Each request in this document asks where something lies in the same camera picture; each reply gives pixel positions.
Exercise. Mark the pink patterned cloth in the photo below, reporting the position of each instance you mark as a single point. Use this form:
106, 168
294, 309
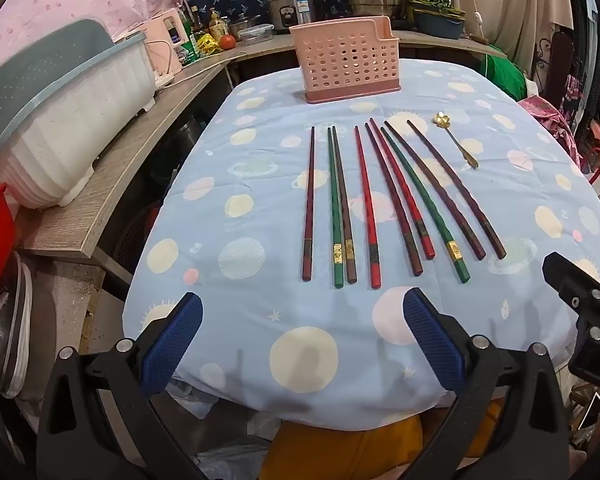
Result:
547, 120

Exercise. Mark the grey perforated lid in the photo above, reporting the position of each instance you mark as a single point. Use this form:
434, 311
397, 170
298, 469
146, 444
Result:
35, 80

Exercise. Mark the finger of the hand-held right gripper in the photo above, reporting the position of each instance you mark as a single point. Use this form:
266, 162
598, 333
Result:
572, 280

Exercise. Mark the blue planet print tablecloth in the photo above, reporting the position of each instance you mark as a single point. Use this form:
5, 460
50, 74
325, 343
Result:
260, 200

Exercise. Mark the grey rice cooker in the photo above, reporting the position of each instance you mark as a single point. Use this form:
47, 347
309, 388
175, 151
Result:
292, 7

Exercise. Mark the pink perforated utensil basket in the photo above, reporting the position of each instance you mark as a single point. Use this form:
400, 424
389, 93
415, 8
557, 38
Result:
350, 30

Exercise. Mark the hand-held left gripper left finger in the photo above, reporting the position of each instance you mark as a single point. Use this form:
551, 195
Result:
172, 345

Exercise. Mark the white ribbed dish tub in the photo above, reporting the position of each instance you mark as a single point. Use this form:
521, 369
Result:
75, 130

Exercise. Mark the wooden counter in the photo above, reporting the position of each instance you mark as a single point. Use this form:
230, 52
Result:
130, 155

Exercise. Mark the blue basin with plants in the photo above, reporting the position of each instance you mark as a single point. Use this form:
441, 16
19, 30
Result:
437, 25

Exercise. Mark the dark red chopstick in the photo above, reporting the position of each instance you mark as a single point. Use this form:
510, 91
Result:
393, 200
432, 190
310, 200
455, 189

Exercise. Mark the white power strip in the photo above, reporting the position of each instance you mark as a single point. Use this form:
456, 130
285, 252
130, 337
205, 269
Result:
163, 80

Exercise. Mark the gold flower spoon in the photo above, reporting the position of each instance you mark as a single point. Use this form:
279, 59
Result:
457, 144

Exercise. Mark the pink kitchen appliance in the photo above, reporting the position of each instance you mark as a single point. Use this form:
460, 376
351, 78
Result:
165, 42

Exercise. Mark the green chopstick gold band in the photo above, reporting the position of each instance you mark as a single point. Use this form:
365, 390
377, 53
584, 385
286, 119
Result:
424, 205
334, 210

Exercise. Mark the small pot glass lid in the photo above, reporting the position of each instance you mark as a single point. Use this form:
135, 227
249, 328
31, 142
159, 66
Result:
244, 22

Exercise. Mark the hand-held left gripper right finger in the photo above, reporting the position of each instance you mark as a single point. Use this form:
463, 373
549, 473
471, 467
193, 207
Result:
430, 335

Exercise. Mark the yellow packet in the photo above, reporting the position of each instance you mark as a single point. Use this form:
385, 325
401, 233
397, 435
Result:
207, 44

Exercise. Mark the white round container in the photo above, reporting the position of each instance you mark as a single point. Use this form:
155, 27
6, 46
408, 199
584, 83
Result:
17, 340

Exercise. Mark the red tomato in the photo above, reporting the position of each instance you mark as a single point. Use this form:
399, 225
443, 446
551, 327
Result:
227, 42

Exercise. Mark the clear food container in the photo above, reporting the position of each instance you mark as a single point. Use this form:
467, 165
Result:
256, 34

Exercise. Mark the brown chopstick gold band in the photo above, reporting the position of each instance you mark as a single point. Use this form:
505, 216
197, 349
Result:
344, 210

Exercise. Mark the person's yellow clothing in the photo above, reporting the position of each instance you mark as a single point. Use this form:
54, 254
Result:
350, 455

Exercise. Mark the green cloth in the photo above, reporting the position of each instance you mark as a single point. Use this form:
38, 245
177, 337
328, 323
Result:
505, 72

